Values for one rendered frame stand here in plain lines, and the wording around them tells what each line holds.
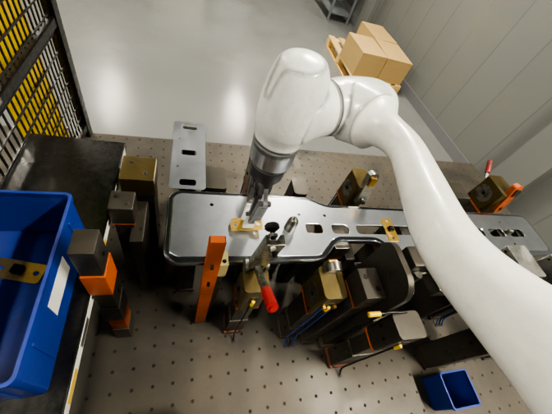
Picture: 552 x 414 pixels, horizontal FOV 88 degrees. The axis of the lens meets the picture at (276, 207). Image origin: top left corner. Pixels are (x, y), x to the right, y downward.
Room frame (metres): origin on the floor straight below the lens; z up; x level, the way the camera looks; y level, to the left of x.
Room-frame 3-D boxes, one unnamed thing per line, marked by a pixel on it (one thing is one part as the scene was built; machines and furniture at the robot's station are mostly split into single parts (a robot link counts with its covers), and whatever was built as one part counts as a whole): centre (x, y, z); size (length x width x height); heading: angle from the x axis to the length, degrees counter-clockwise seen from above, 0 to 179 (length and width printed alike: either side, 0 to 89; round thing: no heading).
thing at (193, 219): (0.67, -0.37, 1.00); 1.38 x 0.22 x 0.02; 118
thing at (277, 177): (0.44, 0.05, 1.21); 0.08 x 0.07 x 0.09; 28
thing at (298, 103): (0.45, 0.04, 1.39); 0.13 x 0.11 x 0.16; 135
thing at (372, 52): (4.38, -0.25, 0.21); 1.14 x 0.78 x 0.43; 30
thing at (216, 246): (0.25, 0.07, 0.95); 0.03 x 0.01 x 0.50; 118
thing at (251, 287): (0.28, -0.03, 0.87); 0.10 x 0.07 x 0.35; 28
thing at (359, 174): (0.80, -0.22, 0.87); 0.12 x 0.07 x 0.35; 28
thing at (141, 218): (0.33, 0.29, 0.85); 0.12 x 0.03 x 0.30; 28
